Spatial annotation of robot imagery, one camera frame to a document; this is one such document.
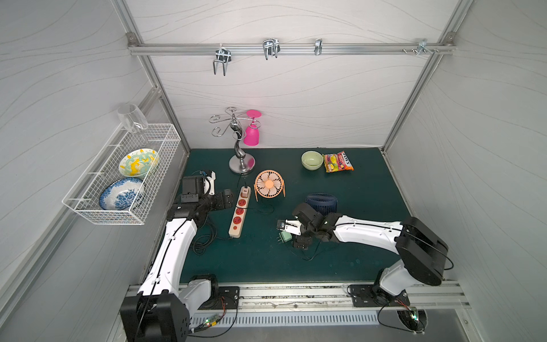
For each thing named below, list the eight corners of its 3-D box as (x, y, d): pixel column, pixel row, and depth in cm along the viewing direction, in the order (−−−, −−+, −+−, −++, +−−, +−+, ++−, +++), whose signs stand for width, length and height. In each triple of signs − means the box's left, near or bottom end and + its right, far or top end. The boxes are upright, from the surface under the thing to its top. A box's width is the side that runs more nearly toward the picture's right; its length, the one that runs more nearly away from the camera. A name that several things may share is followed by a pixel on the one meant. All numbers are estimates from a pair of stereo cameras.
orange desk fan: (255, 201, 99) (253, 189, 91) (257, 182, 106) (255, 169, 99) (284, 201, 99) (285, 189, 91) (284, 182, 106) (284, 169, 99)
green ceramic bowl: (301, 174, 114) (303, 164, 108) (300, 160, 121) (301, 150, 115) (321, 174, 114) (324, 164, 108) (319, 160, 121) (321, 150, 115)
